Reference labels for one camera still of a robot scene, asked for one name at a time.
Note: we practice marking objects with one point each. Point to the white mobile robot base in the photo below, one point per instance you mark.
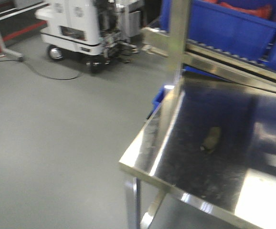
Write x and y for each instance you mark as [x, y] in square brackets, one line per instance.
[98, 30]

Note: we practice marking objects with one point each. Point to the inner-left grey brake pad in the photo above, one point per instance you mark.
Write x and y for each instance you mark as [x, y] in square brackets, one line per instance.
[211, 140]

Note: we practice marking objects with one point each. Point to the roller conveyor track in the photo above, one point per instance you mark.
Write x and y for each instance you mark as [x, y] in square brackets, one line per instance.
[192, 45]

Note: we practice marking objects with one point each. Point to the blue bin under table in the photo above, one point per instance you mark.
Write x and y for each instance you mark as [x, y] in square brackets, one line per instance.
[158, 98]

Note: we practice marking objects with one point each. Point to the left blue plastic bin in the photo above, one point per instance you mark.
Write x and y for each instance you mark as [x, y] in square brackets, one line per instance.
[230, 30]

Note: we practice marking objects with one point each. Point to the red grey metal stand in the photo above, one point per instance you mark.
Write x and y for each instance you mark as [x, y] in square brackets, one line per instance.
[16, 19]

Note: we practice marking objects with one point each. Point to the red mesh bag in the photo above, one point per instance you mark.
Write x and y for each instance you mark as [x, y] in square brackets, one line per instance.
[260, 8]

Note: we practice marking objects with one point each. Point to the stainless steel rack frame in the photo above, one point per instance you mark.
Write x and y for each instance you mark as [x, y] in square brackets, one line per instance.
[236, 183]

